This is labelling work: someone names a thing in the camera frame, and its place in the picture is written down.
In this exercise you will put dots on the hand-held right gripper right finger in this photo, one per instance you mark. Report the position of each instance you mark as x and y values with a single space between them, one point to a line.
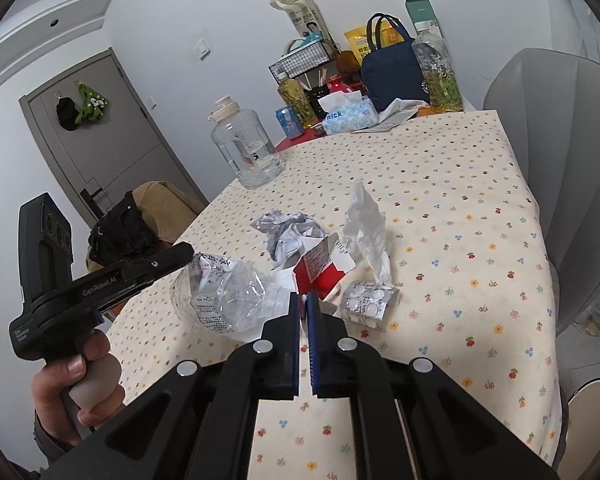
314 350

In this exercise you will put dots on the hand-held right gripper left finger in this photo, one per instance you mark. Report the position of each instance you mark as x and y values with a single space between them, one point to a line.
294 345

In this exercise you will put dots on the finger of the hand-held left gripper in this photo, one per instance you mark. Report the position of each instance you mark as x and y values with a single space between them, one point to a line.
162 257
122 301

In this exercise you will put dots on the crushed clear plastic bottle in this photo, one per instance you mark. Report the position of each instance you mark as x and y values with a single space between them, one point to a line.
220 295

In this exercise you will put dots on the silver pill blister pack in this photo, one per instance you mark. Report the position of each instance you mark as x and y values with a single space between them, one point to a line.
367 305

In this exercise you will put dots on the torn red white paper wrapper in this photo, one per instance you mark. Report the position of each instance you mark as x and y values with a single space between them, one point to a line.
322 270

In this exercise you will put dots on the printed paper ball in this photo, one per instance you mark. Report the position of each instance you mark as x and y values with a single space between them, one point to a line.
287 232

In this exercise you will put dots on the white tissue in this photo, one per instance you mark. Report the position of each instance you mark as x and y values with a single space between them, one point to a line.
367 230

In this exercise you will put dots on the person's left forearm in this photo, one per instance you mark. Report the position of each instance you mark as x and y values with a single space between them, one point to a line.
47 447

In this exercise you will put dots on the person's left hand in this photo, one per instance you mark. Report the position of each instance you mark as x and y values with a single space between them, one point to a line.
55 395

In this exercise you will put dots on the black cloth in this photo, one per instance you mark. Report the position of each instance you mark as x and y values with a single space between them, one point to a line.
122 230

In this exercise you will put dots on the grey door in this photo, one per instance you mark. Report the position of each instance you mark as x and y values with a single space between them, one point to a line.
110 155

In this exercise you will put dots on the large clear water jug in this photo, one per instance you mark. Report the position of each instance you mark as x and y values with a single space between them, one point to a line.
245 150

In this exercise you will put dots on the green patterned hanging cloth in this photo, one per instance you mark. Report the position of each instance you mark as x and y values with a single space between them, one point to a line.
92 102

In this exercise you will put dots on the black hanging hat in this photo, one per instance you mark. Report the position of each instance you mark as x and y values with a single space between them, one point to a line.
66 112

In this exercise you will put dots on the red mat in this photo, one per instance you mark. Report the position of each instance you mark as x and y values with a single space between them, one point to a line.
295 141

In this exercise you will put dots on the blue drink can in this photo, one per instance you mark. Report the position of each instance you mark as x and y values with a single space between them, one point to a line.
289 122

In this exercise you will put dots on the floral tablecloth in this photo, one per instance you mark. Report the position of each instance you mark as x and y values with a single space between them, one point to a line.
455 220

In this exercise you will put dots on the small yellow tea bottle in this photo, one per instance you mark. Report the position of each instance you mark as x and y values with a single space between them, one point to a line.
297 100

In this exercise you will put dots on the blue white tissue pack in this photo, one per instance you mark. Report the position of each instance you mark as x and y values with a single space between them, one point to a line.
350 117

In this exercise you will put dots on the red round container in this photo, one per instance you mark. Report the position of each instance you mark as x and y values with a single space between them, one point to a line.
341 86

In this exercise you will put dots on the white crumpled paper sheet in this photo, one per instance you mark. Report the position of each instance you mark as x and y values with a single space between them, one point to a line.
397 112

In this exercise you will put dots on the brown plush toy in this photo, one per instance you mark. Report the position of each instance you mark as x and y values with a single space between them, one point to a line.
349 61

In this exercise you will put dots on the white round stool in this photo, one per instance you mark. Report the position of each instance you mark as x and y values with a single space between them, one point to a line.
587 405

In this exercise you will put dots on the white printed tote bag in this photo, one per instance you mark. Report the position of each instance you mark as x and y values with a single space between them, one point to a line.
307 15

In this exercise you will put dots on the yellow snack bag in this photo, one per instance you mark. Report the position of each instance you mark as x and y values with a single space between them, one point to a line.
355 40

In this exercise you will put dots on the navy lunch bag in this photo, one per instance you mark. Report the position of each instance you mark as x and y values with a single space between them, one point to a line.
392 70

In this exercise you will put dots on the large yellow tea bottle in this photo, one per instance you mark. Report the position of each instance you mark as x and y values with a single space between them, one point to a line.
440 75

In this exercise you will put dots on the grey chair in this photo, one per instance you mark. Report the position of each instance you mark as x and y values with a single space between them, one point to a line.
570 160

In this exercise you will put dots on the green white carton box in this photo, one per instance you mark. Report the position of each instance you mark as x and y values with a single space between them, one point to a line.
419 10

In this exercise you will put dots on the white wall switch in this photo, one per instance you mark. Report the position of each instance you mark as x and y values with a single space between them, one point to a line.
202 48

